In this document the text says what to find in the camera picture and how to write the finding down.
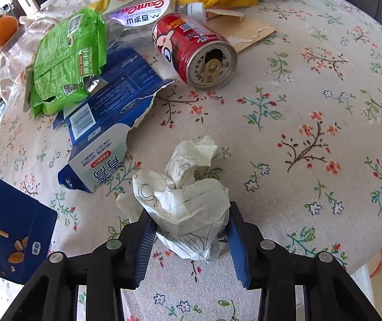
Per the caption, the brown cardboard piece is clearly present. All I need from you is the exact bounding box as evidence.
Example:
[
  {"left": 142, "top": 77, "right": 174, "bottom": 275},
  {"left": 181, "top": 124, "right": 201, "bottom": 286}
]
[{"left": 206, "top": 8, "right": 276, "bottom": 52}]

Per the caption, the clear plastic bottle purple label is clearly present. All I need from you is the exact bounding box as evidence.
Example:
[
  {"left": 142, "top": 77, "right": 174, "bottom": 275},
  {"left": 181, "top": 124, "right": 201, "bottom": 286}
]
[{"left": 102, "top": 0, "right": 206, "bottom": 47}]

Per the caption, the green snack bag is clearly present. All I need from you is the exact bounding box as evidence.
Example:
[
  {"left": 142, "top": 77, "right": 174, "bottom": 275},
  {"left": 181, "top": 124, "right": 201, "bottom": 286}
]
[{"left": 29, "top": 7, "right": 107, "bottom": 117}]

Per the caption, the dark blue cereal box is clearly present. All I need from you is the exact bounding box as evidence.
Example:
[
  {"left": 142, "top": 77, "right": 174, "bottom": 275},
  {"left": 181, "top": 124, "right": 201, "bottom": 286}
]
[{"left": 0, "top": 179, "right": 58, "bottom": 285}]

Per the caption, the white paper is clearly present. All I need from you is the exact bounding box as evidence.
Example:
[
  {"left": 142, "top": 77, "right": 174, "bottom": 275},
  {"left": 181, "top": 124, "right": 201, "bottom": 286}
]
[{"left": 116, "top": 136, "right": 230, "bottom": 262}]

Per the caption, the red drink can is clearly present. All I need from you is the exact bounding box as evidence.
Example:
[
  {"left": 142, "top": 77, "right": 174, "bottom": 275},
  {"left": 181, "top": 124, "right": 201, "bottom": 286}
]
[{"left": 152, "top": 13, "right": 238, "bottom": 91}]

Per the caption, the floral tablecloth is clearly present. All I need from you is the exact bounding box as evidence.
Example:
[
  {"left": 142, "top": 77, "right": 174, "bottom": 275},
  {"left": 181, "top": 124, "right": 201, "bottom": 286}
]
[{"left": 0, "top": 0, "right": 382, "bottom": 321}]

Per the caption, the large orange fruit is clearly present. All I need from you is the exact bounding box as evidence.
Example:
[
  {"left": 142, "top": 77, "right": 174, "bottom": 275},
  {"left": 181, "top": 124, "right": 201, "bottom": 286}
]
[{"left": 0, "top": 15, "right": 18, "bottom": 47}]

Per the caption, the blue white carton box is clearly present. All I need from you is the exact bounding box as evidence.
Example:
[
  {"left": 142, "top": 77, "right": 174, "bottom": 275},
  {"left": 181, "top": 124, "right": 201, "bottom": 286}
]
[{"left": 58, "top": 47, "right": 174, "bottom": 193}]

